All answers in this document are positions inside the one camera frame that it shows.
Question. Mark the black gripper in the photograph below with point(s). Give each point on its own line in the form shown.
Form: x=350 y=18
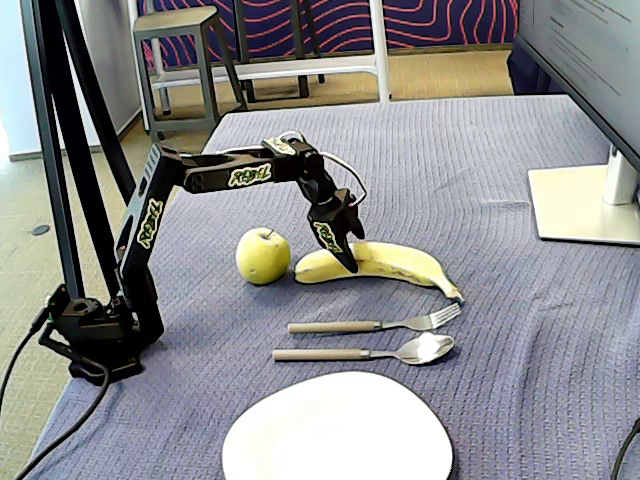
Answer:
x=331 y=218

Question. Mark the yellow banana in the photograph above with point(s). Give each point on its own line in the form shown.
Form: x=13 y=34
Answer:
x=400 y=262

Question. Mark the black robot arm with stickers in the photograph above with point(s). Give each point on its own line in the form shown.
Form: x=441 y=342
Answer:
x=145 y=225

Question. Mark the white plate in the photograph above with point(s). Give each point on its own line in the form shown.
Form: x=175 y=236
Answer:
x=337 y=430

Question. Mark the green apple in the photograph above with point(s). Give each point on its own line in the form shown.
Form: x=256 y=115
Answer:
x=263 y=256

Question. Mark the blue woven table cloth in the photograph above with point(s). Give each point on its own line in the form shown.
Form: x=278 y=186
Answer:
x=450 y=175

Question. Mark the black chair legs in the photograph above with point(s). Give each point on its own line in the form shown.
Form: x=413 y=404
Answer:
x=301 y=50

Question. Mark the purple panel with pink lines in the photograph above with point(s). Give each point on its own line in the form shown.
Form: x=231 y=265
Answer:
x=440 y=22

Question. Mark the grey metal stool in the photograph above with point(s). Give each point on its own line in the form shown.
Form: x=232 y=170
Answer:
x=175 y=25

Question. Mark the round dark floor socket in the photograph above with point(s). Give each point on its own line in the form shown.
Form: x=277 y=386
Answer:
x=41 y=230

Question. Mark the computer monitor with silver stand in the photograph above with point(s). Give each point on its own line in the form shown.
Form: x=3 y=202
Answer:
x=585 y=45

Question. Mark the black tripod stand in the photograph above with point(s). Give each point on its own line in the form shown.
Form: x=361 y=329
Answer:
x=55 y=125

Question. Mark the white metal frame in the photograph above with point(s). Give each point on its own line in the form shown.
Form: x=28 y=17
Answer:
x=382 y=50

